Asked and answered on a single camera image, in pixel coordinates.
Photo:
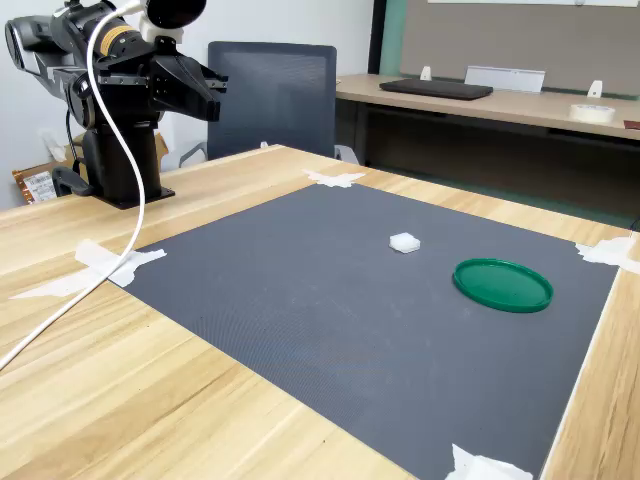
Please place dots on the small white plastic terminal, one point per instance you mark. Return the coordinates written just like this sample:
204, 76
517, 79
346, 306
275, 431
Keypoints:
404, 242

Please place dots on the round green lid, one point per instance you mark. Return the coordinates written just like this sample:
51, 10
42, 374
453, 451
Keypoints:
502, 285

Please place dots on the dark grey office chair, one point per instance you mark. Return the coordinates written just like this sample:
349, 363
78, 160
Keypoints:
272, 100

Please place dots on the black table clamp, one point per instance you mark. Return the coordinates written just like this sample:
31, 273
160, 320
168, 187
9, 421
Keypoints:
67, 181

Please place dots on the brown package with label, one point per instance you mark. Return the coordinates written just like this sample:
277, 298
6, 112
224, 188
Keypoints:
32, 185

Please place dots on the white tape piece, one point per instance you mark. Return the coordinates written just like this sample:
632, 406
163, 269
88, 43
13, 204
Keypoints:
332, 177
607, 252
100, 260
480, 467

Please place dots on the black laptop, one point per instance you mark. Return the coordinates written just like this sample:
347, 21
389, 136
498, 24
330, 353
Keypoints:
435, 89

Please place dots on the dark grey mat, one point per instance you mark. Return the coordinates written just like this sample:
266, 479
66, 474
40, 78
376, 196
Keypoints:
350, 325

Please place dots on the grey-brown partition panel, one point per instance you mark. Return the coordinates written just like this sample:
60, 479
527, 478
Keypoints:
500, 35

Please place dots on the beige background desk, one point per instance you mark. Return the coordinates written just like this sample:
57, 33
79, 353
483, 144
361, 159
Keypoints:
525, 107

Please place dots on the white masking tape roll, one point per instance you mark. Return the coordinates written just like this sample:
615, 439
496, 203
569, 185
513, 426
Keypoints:
592, 113

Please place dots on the small white bracket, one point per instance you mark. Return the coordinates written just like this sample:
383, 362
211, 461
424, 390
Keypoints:
425, 73
594, 89

